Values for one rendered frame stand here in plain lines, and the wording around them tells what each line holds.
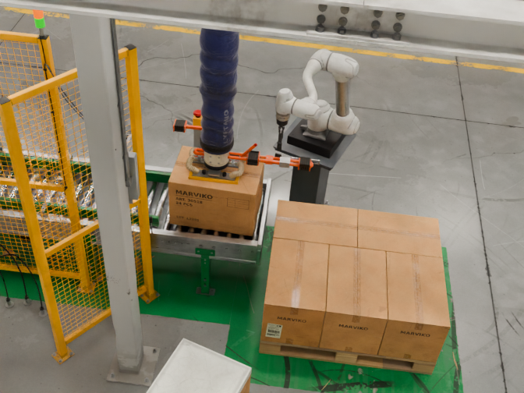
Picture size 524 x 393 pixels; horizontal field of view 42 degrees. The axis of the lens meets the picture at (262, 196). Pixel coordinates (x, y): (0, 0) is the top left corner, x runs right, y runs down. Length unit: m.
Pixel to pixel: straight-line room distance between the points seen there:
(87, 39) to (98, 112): 0.38
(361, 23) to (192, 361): 2.20
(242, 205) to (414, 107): 3.13
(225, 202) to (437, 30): 2.92
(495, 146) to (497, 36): 5.09
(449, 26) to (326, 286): 2.90
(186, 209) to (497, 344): 2.44
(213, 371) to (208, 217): 1.50
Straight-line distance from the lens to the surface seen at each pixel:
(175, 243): 4.86
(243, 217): 4.75
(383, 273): 4.79
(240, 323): 5.06
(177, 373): 3.62
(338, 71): 4.72
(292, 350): 4.93
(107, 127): 3.30
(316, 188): 5.55
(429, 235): 5.14
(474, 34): 2.02
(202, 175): 4.68
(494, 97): 7.81
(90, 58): 3.10
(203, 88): 4.32
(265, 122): 6.80
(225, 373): 3.61
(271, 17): 1.98
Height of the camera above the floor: 4.06
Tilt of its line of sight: 43 degrees down
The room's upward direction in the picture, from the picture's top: 5 degrees clockwise
